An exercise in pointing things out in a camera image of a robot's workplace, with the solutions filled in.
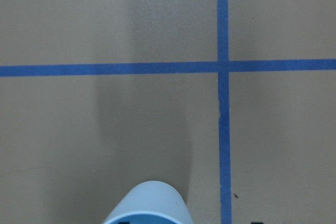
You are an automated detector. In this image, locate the light blue cup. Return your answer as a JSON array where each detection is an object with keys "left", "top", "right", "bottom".
[{"left": 104, "top": 180, "right": 194, "bottom": 223}]

